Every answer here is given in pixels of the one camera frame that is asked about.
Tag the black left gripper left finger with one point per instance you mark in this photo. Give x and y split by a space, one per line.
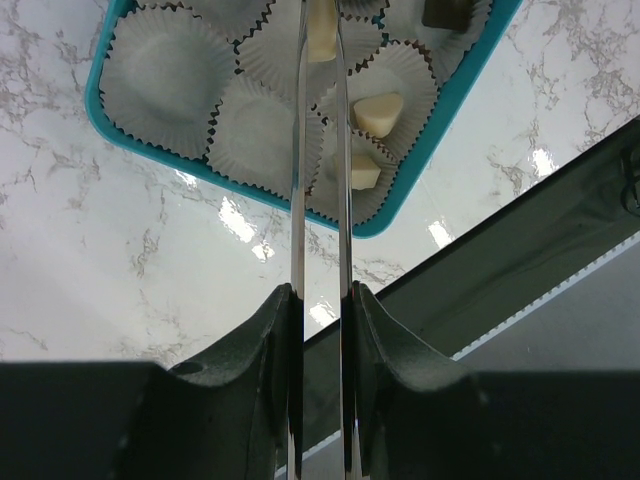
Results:
220 414

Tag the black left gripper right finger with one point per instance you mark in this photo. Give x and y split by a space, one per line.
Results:
423 415

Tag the white chocolate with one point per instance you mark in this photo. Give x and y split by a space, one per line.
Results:
379 114
365 172
322 25

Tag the metal tongs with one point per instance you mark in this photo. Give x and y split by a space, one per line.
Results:
341 260

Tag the dark chocolate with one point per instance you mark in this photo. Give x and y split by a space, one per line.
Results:
452 15

